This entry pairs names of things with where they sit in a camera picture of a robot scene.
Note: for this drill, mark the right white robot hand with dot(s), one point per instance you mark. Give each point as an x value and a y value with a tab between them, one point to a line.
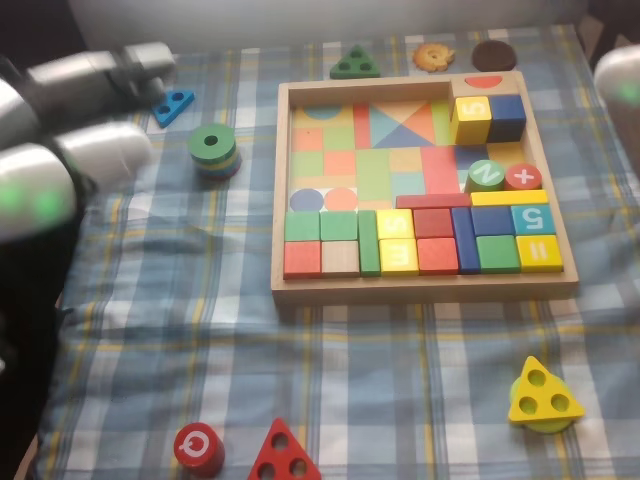
617	75

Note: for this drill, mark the beige toy biscuit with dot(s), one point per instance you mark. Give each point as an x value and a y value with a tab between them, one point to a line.
429	59

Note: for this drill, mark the red cylinder with circle mark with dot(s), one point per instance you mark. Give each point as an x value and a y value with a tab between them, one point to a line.
198	455

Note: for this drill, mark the green cylinder with letter N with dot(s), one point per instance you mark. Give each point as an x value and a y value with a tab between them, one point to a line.
485	175

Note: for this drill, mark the green triangle with three holes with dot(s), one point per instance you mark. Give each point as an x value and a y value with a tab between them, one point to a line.
338	73

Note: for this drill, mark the lime green disc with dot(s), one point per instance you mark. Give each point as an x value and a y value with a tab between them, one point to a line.
546	428

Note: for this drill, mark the green wooden cube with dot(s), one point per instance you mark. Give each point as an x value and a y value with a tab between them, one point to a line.
302	226
498	254
338	225

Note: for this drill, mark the yellow cube with letter E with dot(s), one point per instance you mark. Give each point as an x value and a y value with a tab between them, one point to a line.
398	267

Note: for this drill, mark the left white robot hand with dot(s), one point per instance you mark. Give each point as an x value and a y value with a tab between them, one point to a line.
35	195

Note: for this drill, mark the dark red wooden cube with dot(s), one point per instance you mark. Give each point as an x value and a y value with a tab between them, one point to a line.
432	223

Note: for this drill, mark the yellow cube with digit five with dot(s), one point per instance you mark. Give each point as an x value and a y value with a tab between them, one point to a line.
471	132

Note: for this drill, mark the natural wooden cube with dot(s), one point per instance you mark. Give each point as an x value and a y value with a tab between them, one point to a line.
340	257

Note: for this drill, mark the red cylinder with cross mark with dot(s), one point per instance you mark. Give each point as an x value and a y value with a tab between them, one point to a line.
523	177

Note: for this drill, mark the yellow cube with equals sign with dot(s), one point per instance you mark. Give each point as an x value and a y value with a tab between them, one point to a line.
528	262

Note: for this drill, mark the brown round toy cookie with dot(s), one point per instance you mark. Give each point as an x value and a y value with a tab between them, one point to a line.
494	56

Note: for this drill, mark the blue plaid tablecloth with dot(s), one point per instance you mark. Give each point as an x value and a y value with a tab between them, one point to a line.
350	375

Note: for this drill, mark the blue wooden cube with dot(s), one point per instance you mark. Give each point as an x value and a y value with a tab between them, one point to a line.
507	107
492	221

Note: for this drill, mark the yellow cube with letter S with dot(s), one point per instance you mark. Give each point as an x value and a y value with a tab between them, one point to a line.
395	225

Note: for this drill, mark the yellow triangle with three holes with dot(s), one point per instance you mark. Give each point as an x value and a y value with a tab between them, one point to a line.
542	392

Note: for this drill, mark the teal cube with digit five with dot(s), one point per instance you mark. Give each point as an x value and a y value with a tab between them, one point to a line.
546	222

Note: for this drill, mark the red triangle with three holes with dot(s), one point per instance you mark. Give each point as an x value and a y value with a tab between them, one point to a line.
281	457

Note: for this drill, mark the wooden puzzle tray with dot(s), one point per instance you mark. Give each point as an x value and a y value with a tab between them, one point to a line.
425	289

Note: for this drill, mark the blue triangle with holes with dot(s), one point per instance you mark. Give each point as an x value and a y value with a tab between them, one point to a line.
171	103

